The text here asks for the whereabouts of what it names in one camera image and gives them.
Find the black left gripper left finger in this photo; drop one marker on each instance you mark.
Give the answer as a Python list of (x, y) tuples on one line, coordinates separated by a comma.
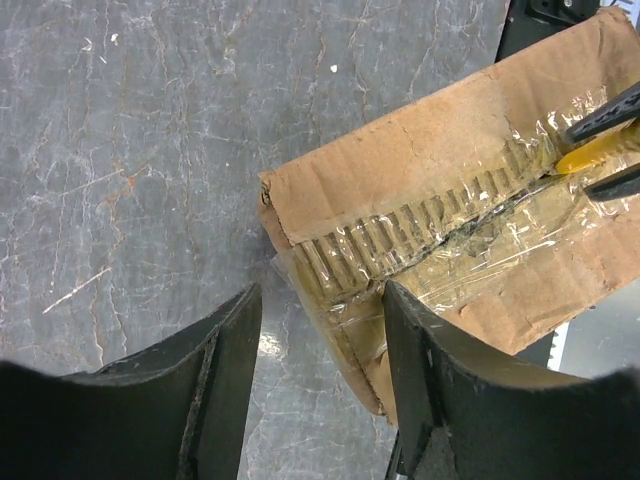
[(175, 410)]

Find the yellow utility knife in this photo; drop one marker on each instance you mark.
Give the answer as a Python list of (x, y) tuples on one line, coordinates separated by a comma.
[(596, 152)]

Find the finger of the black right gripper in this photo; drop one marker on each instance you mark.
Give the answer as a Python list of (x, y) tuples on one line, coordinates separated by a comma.
[(622, 184), (623, 107)]

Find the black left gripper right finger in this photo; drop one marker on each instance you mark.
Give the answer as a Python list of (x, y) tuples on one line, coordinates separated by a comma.
[(466, 410)]

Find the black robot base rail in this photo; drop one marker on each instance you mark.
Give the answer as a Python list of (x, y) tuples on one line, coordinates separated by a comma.
[(530, 21)]

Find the brown cardboard express box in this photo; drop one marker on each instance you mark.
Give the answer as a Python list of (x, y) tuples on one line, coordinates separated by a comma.
[(455, 197)]

